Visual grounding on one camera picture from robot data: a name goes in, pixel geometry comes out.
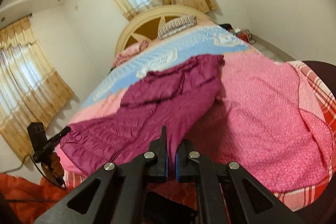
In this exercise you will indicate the striped pillow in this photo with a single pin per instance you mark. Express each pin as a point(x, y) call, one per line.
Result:
point(176, 26)

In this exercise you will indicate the dark cloth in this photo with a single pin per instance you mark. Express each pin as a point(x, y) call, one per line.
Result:
point(225, 27)

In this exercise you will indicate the magenta puffer jacket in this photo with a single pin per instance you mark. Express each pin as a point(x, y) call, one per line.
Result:
point(157, 98)

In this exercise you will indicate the pink folded floral quilt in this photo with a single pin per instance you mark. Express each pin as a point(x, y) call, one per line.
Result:
point(131, 52)

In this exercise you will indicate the dark curtain rod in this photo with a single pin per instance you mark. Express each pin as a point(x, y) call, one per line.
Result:
point(15, 21)

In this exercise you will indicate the person's left hand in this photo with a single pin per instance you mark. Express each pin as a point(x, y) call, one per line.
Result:
point(53, 167)

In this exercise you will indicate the small bedside box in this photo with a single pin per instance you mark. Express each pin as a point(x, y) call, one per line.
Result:
point(244, 35)

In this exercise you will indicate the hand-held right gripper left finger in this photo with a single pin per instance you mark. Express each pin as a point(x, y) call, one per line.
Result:
point(157, 161)

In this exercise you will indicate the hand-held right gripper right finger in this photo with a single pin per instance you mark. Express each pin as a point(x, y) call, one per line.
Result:
point(183, 163)

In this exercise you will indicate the red plaid sheet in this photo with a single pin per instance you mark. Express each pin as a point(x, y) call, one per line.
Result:
point(320, 98)

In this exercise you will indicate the orange cloth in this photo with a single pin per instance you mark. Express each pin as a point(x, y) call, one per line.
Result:
point(21, 192)

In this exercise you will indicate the pink and blue printed blanket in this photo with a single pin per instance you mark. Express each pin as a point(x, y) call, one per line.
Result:
point(262, 108)

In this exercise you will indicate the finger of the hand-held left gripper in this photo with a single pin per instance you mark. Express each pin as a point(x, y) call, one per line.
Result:
point(61, 134)

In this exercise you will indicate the cream wooden headboard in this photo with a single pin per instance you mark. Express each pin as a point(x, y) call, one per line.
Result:
point(126, 29)

